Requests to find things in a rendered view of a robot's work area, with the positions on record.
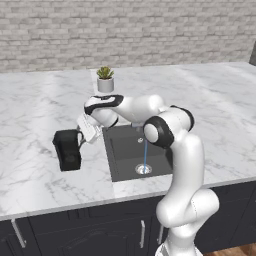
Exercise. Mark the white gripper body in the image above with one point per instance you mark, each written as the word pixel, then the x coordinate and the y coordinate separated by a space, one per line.
pixel 88 128

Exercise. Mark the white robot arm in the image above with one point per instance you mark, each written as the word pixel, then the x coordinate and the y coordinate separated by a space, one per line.
pixel 186 173

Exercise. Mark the black jug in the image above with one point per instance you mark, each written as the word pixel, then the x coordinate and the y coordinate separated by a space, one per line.
pixel 68 151

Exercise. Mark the dark sink basin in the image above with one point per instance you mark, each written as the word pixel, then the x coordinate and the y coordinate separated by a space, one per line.
pixel 125 156

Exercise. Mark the blue water stream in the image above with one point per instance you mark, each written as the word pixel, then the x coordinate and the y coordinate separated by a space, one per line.
pixel 145 155

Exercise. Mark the green plant in white pot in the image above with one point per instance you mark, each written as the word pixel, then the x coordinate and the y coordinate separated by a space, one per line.
pixel 105 81

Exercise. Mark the dark cupboard door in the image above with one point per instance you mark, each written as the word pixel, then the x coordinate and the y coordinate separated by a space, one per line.
pixel 90 230
pixel 8 241
pixel 233 213

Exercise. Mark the dark appliance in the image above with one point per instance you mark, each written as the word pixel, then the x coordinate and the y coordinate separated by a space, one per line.
pixel 253 53

